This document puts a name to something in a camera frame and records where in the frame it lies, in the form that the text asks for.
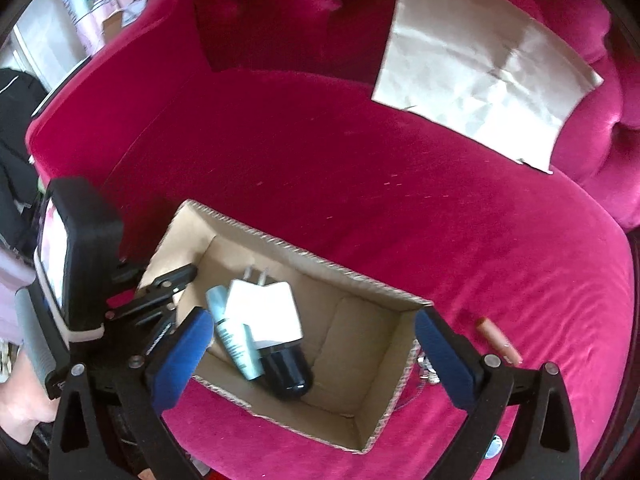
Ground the cartoon wall poster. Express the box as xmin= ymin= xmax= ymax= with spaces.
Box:
xmin=55 ymin=0 xmax=117 ymax=56

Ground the brown pink lipstick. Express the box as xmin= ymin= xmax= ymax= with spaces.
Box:
xmin=475 ymin=316 xmax=524 ymax=367

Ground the key bunch with chain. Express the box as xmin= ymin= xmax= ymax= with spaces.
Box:
xmin=414 ymin=340 xmax=442 ymax=387

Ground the person's left forearm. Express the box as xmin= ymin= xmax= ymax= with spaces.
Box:
xmin=0 ymin=350 xmax=58 ymax=443

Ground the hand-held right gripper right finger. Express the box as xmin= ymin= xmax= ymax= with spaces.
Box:
xmin=415 ymin=308 xmax=581 ymax=480

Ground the white plug charger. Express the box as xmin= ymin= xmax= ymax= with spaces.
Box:
xmin=225 ymin=266 xmax=305 ymax=356

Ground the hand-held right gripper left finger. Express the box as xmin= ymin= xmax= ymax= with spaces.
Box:
xmin=50 ymin=306 xmax=216 ymax=480

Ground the black round jar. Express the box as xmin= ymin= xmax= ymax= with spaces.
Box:
xmin=260 ymin=345 xmax=315 ymax=402

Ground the small brown cardboard box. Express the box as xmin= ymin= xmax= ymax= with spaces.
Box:
xmin=102 ymin=2 xmax=148 ymax=41

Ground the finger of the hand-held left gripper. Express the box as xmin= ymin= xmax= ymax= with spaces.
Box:
xmin=141 ymin=309 xmax=179 ymax=362
xmin=105 ymin=262 xmax=199 ymax=323

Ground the pink velvet sofa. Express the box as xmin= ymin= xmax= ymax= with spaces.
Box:
xmin=25 ymin=0 xmax=640 ymax=480

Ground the black clothing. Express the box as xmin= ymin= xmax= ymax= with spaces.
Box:
xmin=0 ymin=67 xmax=53 ymax=253

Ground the white and blue tube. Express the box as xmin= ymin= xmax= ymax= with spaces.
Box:
xmin=206 ymin=285 xmax=266 ymax=381

